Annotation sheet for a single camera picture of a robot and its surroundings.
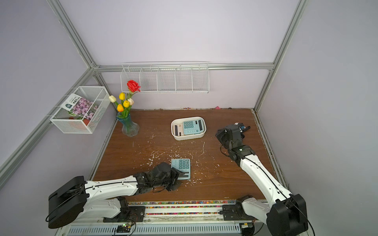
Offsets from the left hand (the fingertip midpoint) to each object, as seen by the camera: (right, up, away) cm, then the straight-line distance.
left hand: (185, 177), depth 78 cm
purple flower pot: (-54, +38, -5) cm, 66 cm away
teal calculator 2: (+4, +27, +24) cm, 36 cm away
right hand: (+18, +26, +3) cm, 31 cm away
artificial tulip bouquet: (-35, +40, +5) cm, 53 cm away
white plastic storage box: (0, +20, +21) cm, 29 cm away
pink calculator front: (-7, +25, +25) cm, 35 cm away
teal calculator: (-2, +4, +11) cm, 11 cm away
